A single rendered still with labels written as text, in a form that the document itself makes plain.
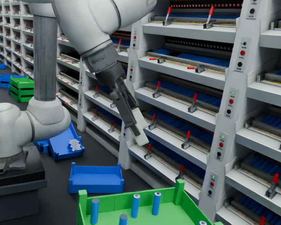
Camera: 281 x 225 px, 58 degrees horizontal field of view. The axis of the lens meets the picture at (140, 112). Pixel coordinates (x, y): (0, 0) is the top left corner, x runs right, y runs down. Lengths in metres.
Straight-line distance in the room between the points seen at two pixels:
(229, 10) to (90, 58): 0.83
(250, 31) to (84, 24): 0.63
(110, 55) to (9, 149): 0.75
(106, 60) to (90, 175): 1.10
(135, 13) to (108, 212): 0.53
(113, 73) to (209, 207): 0.82
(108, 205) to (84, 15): 0.48
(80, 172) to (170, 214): 0.98
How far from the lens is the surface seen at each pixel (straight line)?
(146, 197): 0.75
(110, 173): 1.66
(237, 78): 1.05
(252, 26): 1.04
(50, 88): 1.25
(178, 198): 0.79
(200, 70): 1.18
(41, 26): 1.20
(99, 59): 0.64
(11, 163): 1.27
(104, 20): 0.65
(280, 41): 1.00
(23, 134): 1.24
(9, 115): 1.21
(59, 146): 1.88
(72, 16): 0.63
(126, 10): 0.68
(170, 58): 1.36
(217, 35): 1.13
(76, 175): 1.64
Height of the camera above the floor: 0.87
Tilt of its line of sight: 17 degrees down
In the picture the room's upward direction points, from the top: 7 degrees clockwise
